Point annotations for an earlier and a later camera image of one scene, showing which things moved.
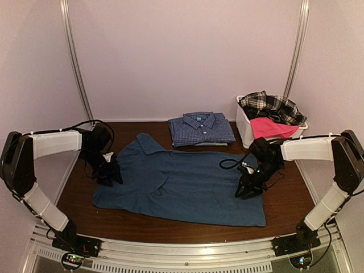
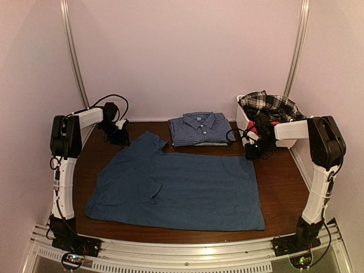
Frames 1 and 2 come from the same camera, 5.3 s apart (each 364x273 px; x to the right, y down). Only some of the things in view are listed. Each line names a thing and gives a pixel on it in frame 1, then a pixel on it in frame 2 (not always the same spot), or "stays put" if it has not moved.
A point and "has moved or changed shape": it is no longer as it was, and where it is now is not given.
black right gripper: [249, 186] → [251, 154]
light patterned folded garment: [211, 144] stays put
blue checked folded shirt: [198, 128] stays put
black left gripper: [112, 173] → [121, 140]
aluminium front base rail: [250, 256] stays put
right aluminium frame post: [303, 19] stays put
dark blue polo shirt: [190, 186] has moved or changed shape
